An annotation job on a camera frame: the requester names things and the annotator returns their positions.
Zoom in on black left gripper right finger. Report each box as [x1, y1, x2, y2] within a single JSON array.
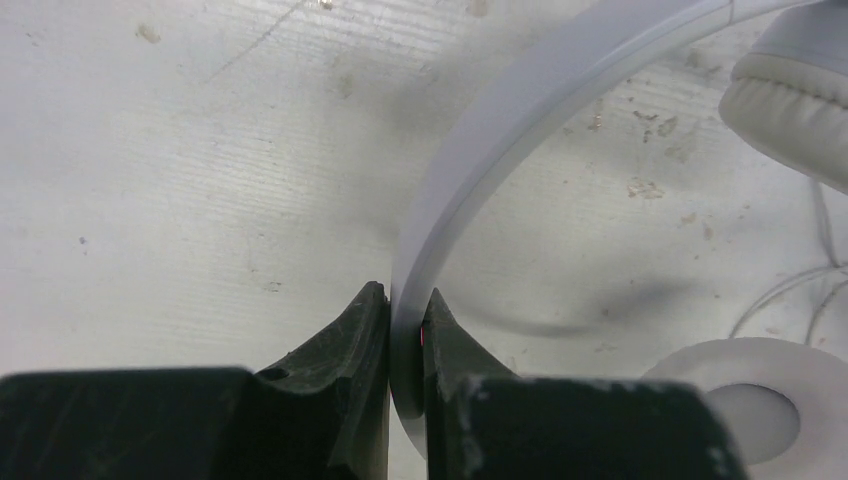
[[421, 292, 748, 479]]

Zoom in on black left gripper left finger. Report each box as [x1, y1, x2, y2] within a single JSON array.
[[1, 282, 389, 479]]

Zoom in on white headphones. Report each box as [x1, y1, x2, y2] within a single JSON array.
[[390, 1, 847, 479]]

